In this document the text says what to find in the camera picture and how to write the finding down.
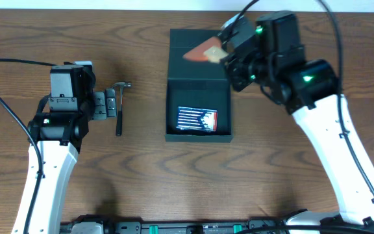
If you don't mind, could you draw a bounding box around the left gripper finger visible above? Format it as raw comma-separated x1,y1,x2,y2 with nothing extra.
93,92,106,120
105,88,117,118

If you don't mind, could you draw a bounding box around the black handled claw hammer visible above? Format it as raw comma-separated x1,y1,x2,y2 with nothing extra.
111,81,132,137

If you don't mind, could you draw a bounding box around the orange scraper wooden handle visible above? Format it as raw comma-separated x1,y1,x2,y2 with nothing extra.
183,36,229,63

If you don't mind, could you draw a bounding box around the screwdriver set blister pack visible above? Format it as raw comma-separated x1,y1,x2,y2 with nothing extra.
177,107,218,133

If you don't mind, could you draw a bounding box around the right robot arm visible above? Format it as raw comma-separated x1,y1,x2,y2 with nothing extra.
216,10,374,233

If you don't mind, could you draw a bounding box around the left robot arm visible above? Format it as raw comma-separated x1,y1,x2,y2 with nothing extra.
12,61,121,233

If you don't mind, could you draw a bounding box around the black open gift box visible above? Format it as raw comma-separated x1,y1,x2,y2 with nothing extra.
165,29,233,143

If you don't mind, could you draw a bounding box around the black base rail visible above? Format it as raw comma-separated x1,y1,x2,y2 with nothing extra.
59,214,285,234

